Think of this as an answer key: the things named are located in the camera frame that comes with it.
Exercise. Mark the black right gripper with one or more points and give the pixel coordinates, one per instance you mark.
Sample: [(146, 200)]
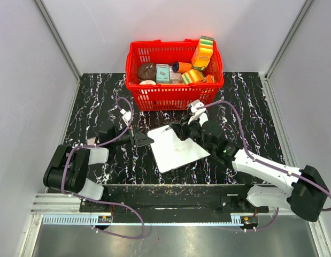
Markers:
[(182, 129)]

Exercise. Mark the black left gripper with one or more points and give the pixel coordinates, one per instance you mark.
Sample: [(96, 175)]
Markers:
[(143, 140)]

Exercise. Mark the small white whiteboard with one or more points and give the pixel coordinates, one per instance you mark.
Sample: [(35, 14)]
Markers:
[(171, 153)]

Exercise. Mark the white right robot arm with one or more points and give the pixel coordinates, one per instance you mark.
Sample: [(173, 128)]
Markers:
[(303, 191)]

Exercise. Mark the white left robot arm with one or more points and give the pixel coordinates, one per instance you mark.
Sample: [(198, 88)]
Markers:
[(76, 181)]

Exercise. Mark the red plastic shopping basket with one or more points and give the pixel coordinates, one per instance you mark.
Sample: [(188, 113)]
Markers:
[(170, 96)]

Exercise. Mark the pink white small box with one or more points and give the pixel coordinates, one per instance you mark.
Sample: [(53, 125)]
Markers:
[(175, 78)]

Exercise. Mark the small pink label card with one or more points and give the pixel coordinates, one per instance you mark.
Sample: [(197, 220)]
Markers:
[(92, 141)]

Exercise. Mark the yellow green sponge pack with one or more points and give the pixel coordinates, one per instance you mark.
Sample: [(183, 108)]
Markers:
[(192, 77)]

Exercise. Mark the white round lid container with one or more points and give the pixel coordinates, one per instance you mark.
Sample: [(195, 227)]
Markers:
[(147, 82)]

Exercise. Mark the orange snack packet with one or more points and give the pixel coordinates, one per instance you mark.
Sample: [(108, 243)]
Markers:
[(209, 79)]

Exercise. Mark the teal white small box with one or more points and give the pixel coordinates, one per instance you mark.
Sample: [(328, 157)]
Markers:
[(162, 73)]

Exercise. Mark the orange blue cylindrical can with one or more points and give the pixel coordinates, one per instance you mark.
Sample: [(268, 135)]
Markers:
[(181, 67)]

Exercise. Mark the brown round bread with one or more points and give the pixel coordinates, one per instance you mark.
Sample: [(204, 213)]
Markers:
[(147, 71)]

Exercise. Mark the orange green sponge box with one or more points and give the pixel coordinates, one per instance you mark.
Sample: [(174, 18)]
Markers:
[(202, 54)]

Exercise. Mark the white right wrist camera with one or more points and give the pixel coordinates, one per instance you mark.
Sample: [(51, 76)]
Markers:
[(197, 112)]

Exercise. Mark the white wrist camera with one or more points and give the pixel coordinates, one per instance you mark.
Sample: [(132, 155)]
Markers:
[(126, 116), (197, 112)]

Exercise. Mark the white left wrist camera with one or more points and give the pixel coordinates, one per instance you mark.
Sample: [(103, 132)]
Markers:
[(126, 116)]

